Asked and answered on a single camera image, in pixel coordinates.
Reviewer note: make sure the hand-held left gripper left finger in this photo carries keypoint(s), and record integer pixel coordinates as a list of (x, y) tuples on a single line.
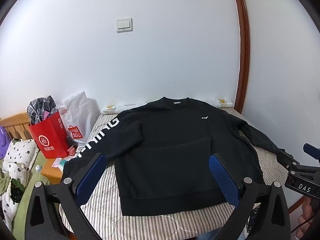
[(91, 177)]

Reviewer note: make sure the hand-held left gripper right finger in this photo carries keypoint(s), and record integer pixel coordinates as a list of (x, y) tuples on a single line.
[(223, 180)]

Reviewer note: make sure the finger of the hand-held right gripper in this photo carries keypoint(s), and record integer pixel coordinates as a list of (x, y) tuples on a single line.
[(287, 158), (312, 151)]

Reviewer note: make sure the black sweatshirt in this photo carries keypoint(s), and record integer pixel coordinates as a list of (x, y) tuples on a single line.
[(162, 155)]

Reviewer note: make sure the person's right hand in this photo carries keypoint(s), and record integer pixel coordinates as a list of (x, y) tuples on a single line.
[(307, 212)]

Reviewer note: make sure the striped mattress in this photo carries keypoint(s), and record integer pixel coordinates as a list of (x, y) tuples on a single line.
[(110, 180)]

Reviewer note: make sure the small pink container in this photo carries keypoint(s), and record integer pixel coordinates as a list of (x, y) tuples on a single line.
[(72, 150)]

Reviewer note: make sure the paper leaflets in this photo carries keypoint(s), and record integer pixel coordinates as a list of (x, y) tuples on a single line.
[(61, 162)]

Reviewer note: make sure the wooden nightstand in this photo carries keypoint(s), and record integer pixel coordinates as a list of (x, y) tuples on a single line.
[(50, 171)]

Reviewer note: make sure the crumpled foil ball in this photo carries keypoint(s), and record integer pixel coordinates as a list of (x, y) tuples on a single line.
[(38, 168)]

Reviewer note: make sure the red paper bag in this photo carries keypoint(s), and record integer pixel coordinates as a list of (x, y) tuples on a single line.
[(50, 135)]

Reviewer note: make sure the white plastic shopping bag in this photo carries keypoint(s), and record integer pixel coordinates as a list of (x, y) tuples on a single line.
[(77, 112)]

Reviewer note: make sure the green bed sheet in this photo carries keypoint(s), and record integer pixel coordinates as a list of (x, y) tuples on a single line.
[(27, 197)]

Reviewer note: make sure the floral bolster pillow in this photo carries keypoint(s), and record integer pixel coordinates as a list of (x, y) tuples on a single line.
[(110, 110)]

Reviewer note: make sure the white floral blanket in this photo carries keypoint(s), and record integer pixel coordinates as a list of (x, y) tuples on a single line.
[(17, 155)]

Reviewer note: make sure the grey plaid cloth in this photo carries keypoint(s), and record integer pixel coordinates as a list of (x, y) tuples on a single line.
[(40, 107)]

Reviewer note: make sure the wooden headboard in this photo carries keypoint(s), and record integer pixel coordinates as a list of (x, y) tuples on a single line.
[(17, 127)]

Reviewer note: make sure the purple cloth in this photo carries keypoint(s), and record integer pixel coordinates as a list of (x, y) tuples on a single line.
[(3, 142)]

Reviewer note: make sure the brown wooden door frame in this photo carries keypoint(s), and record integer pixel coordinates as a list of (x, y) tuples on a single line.
[(243, 42)]

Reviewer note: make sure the white light switch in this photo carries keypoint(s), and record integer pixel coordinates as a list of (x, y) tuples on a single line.
[(124, 25)]

